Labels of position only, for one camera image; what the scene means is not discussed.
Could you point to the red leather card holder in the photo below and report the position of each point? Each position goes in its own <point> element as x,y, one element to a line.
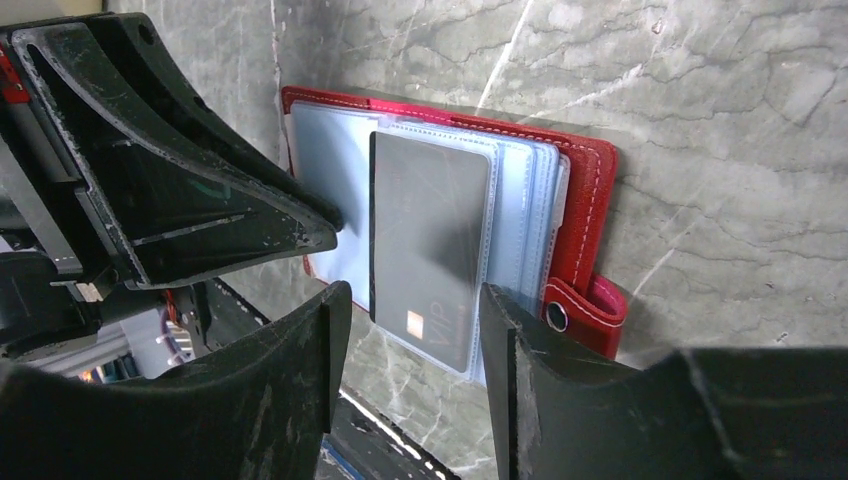
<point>327,139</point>

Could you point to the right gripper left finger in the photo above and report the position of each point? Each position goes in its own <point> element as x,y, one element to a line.
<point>257,408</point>

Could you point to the black VIP credit card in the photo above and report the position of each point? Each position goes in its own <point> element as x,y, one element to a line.
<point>429,200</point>

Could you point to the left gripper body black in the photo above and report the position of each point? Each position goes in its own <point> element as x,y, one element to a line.
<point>59,284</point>

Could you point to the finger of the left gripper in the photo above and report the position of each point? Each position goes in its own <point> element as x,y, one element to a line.
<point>173,213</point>
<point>132,45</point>

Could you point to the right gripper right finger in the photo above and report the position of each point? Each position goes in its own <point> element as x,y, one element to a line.
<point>561,411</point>

